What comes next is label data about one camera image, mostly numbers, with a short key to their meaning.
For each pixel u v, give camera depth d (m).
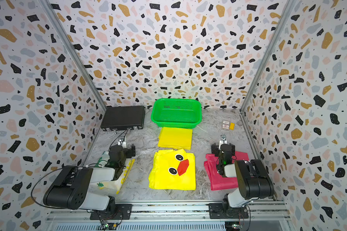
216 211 0.73
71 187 0.44
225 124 1.11
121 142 0.79
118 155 0.72
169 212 0.76
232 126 1.11
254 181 0.45
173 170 0.88
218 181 0.81
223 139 0.82
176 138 1.03
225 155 0.72
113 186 0.79
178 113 1.18
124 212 0.74
